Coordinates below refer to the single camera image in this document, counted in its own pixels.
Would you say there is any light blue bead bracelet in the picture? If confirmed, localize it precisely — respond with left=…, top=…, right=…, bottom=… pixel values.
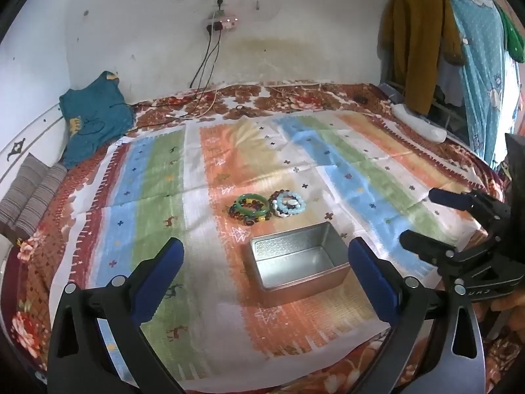
left=275, top=195, right=307, bottom=216

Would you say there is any green jade bangle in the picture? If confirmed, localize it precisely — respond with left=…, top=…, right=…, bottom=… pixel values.
left=234, top=193, right=270, bottom=218

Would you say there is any multicolour glass bead bracelet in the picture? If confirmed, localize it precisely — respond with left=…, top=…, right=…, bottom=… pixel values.
left=228, top=200, right=257, bottom=227

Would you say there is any person hand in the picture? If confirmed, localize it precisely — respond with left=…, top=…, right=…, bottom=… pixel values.
left=473, top=288, right=525, bottom=341

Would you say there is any white oblong object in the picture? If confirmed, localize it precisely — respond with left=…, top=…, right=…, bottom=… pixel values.
left=391, top=103, right=448, bottom=144

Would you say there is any brown floral bed sheet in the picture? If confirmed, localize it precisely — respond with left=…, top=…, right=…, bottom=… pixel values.
left=0, top=82, right=514, bottom=394

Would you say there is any silver metal tin box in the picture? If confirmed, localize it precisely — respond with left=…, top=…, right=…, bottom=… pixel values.
left=250, top=222, right=350, bottom=308

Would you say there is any green hanging garment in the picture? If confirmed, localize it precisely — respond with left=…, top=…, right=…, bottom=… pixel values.
left=496, top=5, right=524, bottom=63

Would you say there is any striped grey pillow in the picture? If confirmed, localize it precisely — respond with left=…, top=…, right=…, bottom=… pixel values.
left=1, top=154, right=68, bottom=244

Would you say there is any striped colourful cloth mat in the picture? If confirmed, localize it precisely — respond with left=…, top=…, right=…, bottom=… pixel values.
left=48, top=107, right=499, bottom=392

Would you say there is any mustard brown hanging garment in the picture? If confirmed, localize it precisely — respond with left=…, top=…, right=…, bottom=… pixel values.
left=380, top=0, right=466, bottom=116

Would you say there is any blue patterned hanging cloth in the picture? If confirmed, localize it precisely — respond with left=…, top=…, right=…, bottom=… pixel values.
left=450, top=0, right=520, bottom=168

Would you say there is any white headboard with ornament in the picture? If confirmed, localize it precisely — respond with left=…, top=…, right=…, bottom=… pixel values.
left=1, top=104, right=68, bottom=194

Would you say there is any teal shirt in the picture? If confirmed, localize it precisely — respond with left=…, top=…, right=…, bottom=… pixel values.
left=59, top=71, right=134, bottom=170

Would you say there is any pink power strip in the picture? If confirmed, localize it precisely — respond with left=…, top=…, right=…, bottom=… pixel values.
left=204, top=16, right=240, bottom=34

